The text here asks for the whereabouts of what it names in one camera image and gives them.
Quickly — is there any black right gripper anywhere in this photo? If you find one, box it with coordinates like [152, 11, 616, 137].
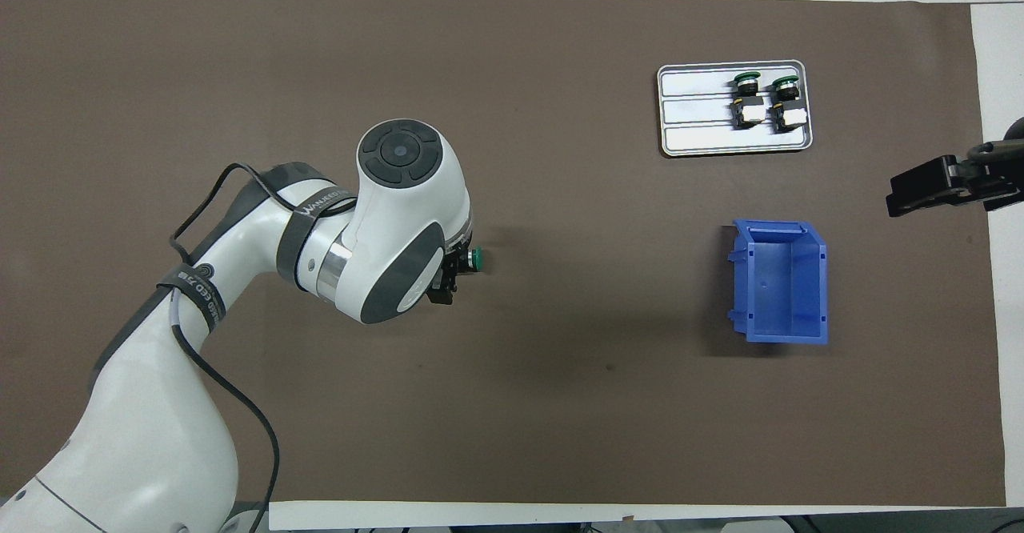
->
[886, 139, 1024, 218]

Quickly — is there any green push button switch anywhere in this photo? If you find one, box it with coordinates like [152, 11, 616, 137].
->
[769, 75, 807, 133]
[731, 71, 767, 130]
[450, 245, 487, 276]

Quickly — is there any blue plastic bin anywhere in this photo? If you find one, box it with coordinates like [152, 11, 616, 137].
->
[726, 219, 830, 346]

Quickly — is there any brown table mat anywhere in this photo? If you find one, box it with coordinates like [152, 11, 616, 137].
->
[0, 0, 1007, 508]

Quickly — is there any grey metal tray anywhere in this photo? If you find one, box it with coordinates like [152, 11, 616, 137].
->
[657, 60, 814, 158]

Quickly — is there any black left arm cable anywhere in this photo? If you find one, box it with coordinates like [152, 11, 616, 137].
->
[170, 163, 281, 533]

